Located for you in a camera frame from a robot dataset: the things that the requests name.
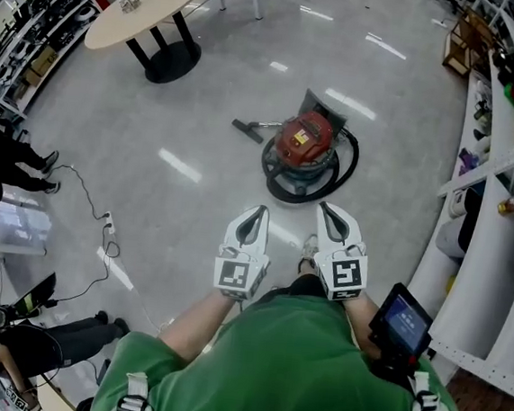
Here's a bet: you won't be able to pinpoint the white metal shelf rack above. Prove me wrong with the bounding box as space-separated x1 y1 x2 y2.
395 0 514 403

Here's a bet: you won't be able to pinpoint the black shorts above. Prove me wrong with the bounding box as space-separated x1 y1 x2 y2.
267 271 351 319

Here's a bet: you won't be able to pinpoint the green shirt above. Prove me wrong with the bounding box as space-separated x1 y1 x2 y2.
89 274 473 411

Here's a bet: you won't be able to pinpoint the black screen with green stripe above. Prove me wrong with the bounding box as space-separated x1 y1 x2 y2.
11 267 59 319

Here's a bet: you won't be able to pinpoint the white shelving with equipment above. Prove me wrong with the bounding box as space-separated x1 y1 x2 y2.
0 0 103 127

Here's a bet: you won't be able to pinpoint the black floor nozzle with tube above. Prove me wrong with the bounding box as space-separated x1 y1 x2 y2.
229 114 290 147

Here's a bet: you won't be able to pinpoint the person's right shoe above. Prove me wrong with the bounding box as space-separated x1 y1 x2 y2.
299 233 321 274

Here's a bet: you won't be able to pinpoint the amber bottle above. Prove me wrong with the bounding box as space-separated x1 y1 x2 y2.
496 192 514 218

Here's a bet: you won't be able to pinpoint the person's right forearm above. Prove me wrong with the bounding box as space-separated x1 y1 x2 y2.
338 292 394 363

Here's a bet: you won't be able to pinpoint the person's left forearm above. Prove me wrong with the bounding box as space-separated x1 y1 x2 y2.
154 283 241 367

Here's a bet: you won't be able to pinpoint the red vacuum cleaner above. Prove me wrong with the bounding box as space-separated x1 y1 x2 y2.
257 105 365 211

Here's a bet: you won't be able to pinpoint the white case with black label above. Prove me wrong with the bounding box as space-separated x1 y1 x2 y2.
446 186 471 219

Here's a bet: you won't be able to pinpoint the white power strip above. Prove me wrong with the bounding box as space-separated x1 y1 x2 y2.
101 210 118 235

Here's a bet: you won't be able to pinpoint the black chest screen device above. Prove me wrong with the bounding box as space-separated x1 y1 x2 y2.
363 279 439 381

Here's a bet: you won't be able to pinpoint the wooden desk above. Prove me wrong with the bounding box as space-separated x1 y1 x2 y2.
33 372 81 411

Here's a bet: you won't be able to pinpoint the purple cloth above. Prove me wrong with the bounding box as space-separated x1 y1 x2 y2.
455 147 482 178

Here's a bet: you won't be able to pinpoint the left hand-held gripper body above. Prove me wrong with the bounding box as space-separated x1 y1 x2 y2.
210 242 274 304

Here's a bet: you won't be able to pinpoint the wooden rack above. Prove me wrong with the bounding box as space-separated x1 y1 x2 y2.
440 5 499 80

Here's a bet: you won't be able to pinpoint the person's right leg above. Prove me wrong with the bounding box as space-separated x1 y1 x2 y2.
295 256 326 290

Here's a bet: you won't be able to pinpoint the grey soft bag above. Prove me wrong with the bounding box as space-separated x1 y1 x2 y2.
433 213 471 260

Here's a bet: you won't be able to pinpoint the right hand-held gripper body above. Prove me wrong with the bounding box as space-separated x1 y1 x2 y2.
310 236 373 306

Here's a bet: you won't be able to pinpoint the round wooden table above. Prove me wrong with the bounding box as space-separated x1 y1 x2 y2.
79 0 208 89

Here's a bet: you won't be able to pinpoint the black soft bag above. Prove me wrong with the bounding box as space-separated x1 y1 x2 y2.
455 186 484 255

